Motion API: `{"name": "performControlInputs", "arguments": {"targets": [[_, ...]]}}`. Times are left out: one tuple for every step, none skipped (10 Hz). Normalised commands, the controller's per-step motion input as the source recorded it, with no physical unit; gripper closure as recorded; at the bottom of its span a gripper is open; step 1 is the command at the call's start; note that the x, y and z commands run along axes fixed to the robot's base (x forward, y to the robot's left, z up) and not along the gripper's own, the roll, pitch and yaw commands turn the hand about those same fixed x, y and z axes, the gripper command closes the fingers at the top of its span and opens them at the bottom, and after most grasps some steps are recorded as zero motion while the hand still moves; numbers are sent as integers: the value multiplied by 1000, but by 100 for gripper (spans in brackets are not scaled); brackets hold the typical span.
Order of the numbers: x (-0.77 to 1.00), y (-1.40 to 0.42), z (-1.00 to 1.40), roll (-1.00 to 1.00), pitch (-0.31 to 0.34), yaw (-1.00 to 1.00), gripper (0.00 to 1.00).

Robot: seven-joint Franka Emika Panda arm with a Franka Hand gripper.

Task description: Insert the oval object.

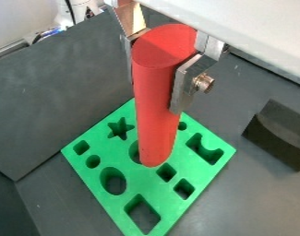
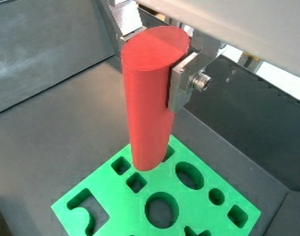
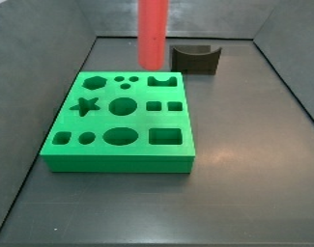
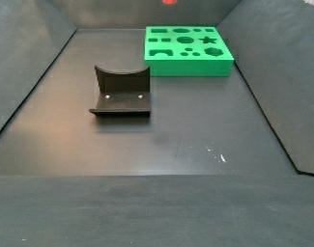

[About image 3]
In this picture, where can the green shape sorter block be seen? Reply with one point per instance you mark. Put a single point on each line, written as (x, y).
(124, 123)

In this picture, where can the dark curved holder block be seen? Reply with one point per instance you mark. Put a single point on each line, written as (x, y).
(195, 59)

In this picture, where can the red oval peg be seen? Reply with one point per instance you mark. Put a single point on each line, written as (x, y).
(152, 24)

